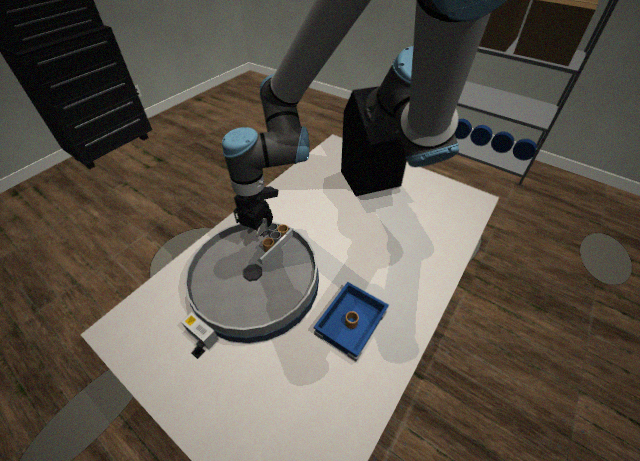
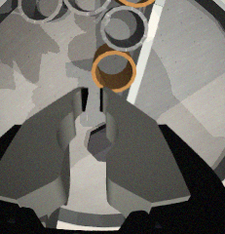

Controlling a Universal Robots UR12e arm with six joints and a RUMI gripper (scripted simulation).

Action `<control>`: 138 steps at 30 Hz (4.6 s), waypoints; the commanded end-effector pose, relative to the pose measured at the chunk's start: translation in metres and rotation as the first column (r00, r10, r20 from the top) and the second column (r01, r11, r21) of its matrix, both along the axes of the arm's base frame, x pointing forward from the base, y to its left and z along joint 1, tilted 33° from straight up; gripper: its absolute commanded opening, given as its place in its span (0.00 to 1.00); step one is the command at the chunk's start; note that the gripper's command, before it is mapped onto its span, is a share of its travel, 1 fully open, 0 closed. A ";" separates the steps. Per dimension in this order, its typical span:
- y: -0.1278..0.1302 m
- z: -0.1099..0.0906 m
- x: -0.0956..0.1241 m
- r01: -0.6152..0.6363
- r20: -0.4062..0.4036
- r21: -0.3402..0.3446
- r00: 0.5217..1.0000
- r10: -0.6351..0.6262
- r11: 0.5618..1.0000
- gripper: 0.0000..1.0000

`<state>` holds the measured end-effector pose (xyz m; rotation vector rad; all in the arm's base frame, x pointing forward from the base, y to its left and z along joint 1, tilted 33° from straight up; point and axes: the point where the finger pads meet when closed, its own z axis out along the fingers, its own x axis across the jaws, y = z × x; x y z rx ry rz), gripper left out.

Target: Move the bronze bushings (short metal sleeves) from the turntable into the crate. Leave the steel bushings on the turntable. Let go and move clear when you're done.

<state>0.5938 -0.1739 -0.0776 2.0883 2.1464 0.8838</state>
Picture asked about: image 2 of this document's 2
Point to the bronze bushing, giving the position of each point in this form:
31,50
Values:
116,82
141,3

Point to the grey metal ring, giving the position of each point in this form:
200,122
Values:
72,6
29,11
136,40

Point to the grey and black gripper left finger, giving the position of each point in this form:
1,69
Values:
33,171

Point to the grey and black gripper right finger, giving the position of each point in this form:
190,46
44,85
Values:
150,168

